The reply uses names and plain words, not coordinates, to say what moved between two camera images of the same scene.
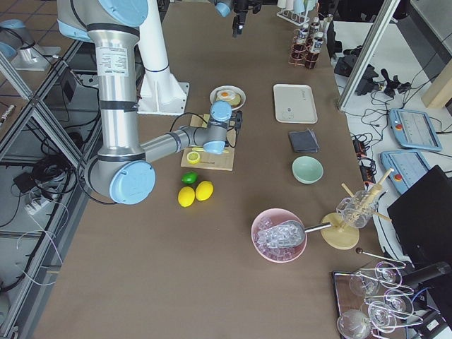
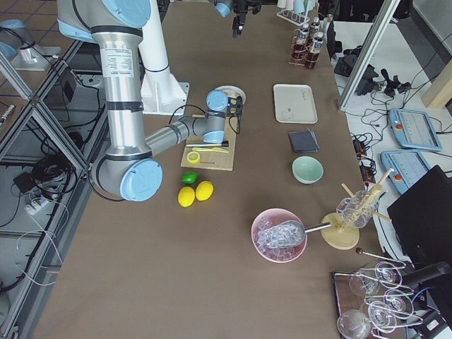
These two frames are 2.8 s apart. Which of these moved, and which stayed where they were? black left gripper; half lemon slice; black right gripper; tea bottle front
Moved: black right gripper
Stayed: half lemon slice; tea bottle front; black left gripper
